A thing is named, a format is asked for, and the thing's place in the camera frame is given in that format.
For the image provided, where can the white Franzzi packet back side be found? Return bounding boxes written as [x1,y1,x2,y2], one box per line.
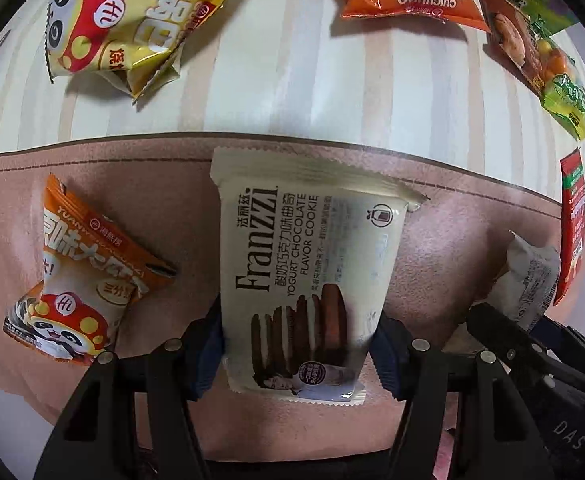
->
[485,233,560,332]

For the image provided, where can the cream Franzzi cookie packet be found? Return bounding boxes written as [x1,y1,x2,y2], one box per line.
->
[210,148,425,405]

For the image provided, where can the orange white panda snack bag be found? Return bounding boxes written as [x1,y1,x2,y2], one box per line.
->
[3,174,176,365]

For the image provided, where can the long red snack packet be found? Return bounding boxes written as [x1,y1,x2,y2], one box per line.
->
[555,148,585,304]

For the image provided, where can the yellow panda snack bag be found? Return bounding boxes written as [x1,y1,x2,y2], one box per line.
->
[45,0,225,100]

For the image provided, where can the green yellow snack bag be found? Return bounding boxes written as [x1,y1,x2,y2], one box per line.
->
[481,0,585,141]

